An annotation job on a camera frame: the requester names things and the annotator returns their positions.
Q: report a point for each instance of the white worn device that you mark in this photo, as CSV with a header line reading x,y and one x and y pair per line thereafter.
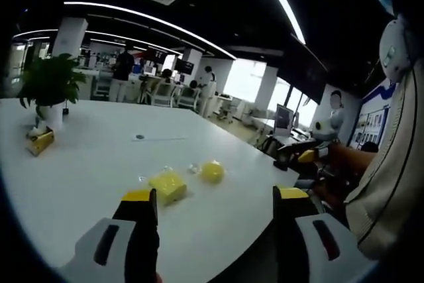
x,y
392,49

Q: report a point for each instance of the yellow tissue box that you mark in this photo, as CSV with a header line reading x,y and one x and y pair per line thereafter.
x,y
40,140

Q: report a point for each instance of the small black box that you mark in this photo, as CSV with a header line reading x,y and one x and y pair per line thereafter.
x,y
281,165

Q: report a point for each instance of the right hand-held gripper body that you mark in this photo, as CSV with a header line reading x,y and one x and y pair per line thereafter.
x,y
324,130

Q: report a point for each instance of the person's beige knitted clothing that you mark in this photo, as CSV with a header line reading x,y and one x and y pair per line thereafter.
x,y
387,180

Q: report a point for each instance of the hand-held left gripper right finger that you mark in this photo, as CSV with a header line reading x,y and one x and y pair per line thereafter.
x,y
318,246

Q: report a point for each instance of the yellow round silicone block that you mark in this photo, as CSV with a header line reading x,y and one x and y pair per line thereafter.
x,y
212,172

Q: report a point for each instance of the green potted plant white pot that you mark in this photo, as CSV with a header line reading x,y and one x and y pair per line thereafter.
x,y
51,81

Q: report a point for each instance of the yellow square silicone block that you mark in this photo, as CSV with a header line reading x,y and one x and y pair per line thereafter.
x,y
167,185

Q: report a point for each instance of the wall poster board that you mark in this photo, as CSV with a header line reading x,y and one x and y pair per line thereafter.
x,y
374,120

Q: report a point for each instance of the white office chair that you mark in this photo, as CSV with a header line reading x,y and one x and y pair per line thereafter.
x,y
164,94

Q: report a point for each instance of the small black desk object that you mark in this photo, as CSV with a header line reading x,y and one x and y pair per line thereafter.
x,y
66,110

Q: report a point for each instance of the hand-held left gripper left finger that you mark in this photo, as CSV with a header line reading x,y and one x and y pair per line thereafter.
x,y
99,246

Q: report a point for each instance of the computer monitor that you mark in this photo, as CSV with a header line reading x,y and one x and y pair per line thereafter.
x,y
284,120

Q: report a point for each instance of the clear plastic wrapper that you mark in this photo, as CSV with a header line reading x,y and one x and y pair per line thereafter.
x,y
194,168

